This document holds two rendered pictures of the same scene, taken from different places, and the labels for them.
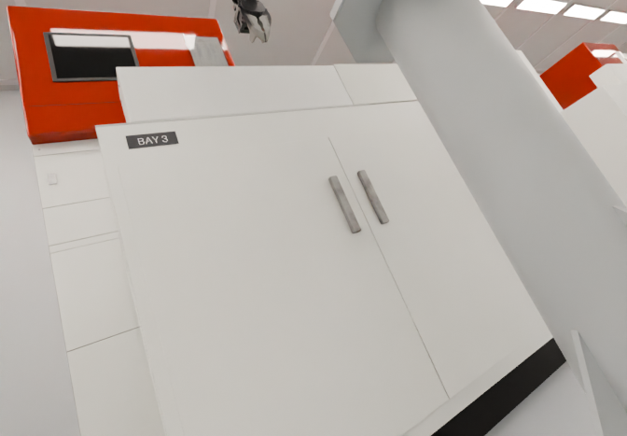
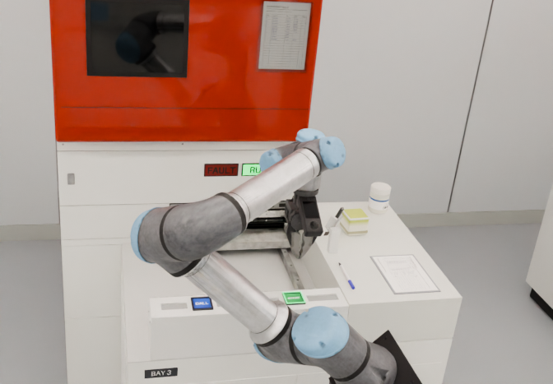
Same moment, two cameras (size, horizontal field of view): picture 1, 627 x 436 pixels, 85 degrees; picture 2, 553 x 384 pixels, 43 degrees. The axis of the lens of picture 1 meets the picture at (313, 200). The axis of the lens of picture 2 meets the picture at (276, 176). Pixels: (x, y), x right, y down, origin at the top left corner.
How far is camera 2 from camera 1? 1.95 m
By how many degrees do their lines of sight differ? 43
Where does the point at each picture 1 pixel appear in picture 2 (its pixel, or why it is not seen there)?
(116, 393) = (92, 352)
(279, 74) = not seen: hidden behind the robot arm
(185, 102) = (192, 345)
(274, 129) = (253, 367)
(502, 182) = not seen: outside the picture
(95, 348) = (84, 321)
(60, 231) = (71, 229)
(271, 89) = not seen: hidden behind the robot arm
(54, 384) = (12, 151)
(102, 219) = (107, 225)
